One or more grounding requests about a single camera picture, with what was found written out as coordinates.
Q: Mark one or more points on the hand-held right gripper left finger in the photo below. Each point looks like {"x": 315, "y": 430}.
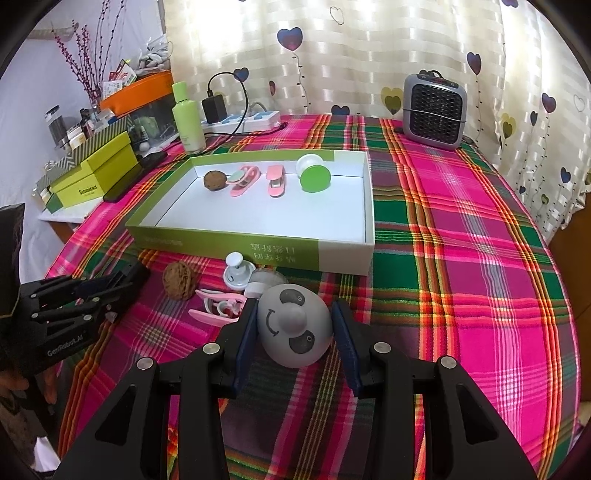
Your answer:
{"x": 247, "y": 344}

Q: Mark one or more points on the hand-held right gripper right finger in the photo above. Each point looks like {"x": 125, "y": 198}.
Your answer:
{"x": 346, "y": 346}

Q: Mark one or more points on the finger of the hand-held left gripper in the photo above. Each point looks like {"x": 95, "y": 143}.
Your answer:
{"x": 92, "y": 309}
{"x": 74, "y": 285}

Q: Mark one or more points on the pink clip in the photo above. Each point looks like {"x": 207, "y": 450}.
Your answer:
{"x": 242, "y": 182}
{"x": 207, "y": 316}
{"x": 275, "y": 180}

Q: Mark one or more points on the white panda face gadget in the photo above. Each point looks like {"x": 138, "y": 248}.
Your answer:
{"x": 295, "y": 327}

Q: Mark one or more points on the small white round knob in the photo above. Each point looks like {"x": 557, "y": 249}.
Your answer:
{"x": 238, "y": 274}

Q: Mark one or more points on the brown walnut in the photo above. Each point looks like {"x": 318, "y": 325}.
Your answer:
{"x": 215, "y": 180}
{"x": 180, "y": 280}

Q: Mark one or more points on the green and white cardboard box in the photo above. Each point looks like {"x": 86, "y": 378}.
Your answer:
{"x": 277, "y": 212}

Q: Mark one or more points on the green and white round container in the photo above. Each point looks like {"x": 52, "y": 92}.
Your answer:
{"x": 314, "y": 177}

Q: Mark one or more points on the person's left hand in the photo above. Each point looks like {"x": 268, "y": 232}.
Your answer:
{"x": 41, "y": 386}

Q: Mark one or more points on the yellow-green box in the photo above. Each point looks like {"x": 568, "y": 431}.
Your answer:
{"x": 92, "y": 173}

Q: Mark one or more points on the black phone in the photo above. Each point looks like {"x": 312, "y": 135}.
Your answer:
{"x": 134, "y": 177}

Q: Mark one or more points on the striped box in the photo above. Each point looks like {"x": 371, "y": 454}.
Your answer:
{"x": 69, "y": 161}

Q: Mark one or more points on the plaid tablecloth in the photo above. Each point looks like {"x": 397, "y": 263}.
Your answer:
{"x": 461, "y": 277}

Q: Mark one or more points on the glass jar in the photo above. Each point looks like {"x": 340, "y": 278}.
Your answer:
{"x": 56, "y": 125}

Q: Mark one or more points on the light green bottle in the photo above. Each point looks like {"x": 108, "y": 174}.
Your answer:
{"x": 188, "y": 122}

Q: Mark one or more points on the orange container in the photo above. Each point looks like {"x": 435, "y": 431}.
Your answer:
{"x": 138, "y": 92}

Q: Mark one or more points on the white power strip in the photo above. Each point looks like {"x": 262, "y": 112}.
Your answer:
{"x": 258, "y": 121}

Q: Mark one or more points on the purple flower branches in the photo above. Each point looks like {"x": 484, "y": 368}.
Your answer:
{"x": 85, "y": 60}

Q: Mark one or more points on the black charger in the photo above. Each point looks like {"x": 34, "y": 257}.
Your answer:
{"x": 214, "y": 108}

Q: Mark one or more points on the wooden wardrobe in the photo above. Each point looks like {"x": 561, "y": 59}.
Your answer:
{"x": 570, "y": 249}

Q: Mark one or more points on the grey space heater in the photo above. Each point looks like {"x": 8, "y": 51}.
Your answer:
{"x": 434, "y": 110}

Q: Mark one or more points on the heart print curtain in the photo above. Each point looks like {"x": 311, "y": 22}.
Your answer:
{"x": 369, "y": 46}

